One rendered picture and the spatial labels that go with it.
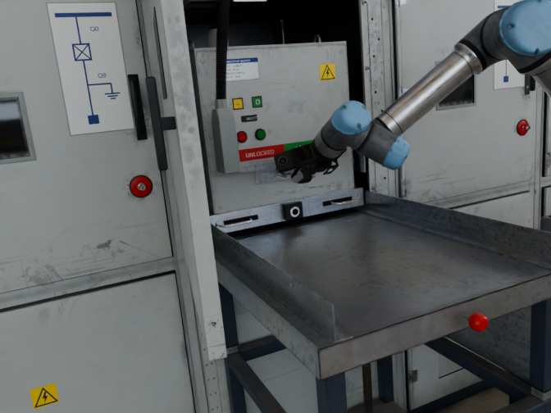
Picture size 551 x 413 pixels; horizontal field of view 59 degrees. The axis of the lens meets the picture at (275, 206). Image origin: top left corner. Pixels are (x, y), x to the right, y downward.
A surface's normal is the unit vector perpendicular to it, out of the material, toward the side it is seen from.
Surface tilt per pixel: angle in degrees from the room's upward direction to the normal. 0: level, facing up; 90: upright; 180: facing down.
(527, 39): 84
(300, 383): 90
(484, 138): 90
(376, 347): 90
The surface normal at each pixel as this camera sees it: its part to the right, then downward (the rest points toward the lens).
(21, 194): 0.41, 0.18
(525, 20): -0.04, 0.12
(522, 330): -0.91, 0.17
